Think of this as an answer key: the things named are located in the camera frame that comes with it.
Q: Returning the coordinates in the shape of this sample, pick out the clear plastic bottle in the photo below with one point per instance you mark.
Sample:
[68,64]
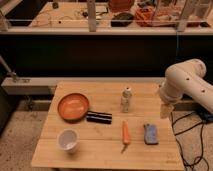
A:
[125,99]

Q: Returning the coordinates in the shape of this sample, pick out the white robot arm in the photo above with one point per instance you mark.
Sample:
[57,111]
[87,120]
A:
[187,78]

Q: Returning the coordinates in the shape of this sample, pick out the orange frying pan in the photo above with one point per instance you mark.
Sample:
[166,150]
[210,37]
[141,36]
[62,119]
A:
[75,106]

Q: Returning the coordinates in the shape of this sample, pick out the orange carrot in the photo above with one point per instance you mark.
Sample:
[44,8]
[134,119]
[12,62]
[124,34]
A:
[125,136]

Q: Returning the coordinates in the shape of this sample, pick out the blue sponge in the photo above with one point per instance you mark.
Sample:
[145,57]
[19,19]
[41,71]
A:
[150,134]

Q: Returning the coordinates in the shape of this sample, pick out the white cup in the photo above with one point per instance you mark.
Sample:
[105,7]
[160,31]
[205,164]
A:
[67,141]

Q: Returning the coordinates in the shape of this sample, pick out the black object on bench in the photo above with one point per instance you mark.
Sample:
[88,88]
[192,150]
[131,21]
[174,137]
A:
[122,19]

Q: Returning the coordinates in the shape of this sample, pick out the orange box on bench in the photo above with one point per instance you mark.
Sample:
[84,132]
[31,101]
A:
[148,18]

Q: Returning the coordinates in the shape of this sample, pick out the wooden post on bench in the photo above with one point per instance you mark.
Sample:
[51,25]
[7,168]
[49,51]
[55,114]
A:
[91,15]

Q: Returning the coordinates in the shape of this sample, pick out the metal clamp bracket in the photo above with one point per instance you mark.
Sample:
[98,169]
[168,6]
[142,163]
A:
[12,74]

